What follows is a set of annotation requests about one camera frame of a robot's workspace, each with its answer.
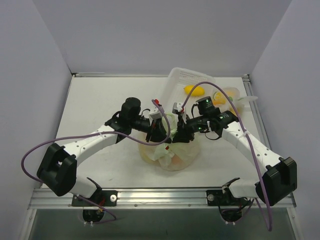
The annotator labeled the green avocado print plastic bag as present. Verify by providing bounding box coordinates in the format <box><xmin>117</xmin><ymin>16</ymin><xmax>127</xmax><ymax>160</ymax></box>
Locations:
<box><xmin>137</xmin><ymin>112</ymin><xmax>201</xmax><ymax>172</ymax></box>

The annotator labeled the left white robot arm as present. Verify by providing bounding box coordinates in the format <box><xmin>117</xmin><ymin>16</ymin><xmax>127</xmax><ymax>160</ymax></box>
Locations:
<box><xmin>36</xmin><ymin>97</ymin><xmax>171</xmax><ymax>206</ymax></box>

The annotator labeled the aluminium right rail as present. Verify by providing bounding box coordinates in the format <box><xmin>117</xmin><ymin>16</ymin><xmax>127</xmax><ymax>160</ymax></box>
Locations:
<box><xmin>241</xmin><ymin>73</ymin><xmax>286</xmax><ymax>187</ymax></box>

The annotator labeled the aluminium rail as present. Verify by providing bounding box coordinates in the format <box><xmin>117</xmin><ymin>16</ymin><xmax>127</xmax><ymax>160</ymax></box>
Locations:
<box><xmin>28</xmin><ymin>185</ymin><xmax>297</xmax><ymax>210</ymax></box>
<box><xmin>241</xmin><ymin>73</ymin><xmax>286</xmax><ymax>187</ymax></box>

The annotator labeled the aluminium front rail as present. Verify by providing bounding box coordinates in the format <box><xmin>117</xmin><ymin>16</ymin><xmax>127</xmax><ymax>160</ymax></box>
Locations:
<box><xmin>28</xmin><ymin>185</ymin><xmax>297</xmax><ymax>210</ymax></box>

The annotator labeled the white plastic basket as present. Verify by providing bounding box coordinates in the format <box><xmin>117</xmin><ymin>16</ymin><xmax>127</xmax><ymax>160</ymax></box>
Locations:
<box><xmin>158</xmin><ymin>67</ymin><xmax>216</xmax><ymax>113</ymax></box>

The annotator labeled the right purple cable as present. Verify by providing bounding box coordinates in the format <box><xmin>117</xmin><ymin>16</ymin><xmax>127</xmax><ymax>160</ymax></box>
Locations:
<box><xmin>182</xmin><ymin>81</ymin><xmax>273</xmax><ymax>232</ymax></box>

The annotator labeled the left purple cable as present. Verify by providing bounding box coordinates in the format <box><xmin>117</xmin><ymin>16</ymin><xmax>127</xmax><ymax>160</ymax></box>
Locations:
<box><xmin>20</xmin><ymin>98</ymin><xmax>173</xmax><ymax>224</ymax></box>

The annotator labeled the tied clear bag of fruits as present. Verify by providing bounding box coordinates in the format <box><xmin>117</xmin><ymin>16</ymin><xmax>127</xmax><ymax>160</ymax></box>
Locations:
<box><xmin>211</xmin><ymin>87</ymin><xmax>258</xmax><ymax>115</ymax></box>

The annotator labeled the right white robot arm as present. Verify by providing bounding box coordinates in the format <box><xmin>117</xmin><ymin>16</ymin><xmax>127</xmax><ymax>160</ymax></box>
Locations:
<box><xmin>172</xmin><ymin>97</ymin><xmax>298</xmax><ymax>206</ymax></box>

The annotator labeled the purple cable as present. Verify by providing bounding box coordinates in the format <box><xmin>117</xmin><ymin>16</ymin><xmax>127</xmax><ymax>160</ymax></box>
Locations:
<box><xmin>20</xmin><ymin>98</ymin><xmax>173</xmax><ymax>224</ymax></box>
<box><xmin>182</xmin><ymin>81</ymin><xmax>273</xmax><ymax>232</ymax></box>

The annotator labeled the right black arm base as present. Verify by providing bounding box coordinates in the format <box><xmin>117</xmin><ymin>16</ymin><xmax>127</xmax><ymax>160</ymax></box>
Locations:
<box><xmin>206</xmin><ymin>189</ymin><xmax>251</xmax><ymax>207</ymax></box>

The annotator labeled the yellow fake mango back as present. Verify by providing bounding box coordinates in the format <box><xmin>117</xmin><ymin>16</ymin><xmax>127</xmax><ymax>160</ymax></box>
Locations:
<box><xmin>183</xmin><ymin>85</ymin><xmax>205</xmax><ymax>97</ymax></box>

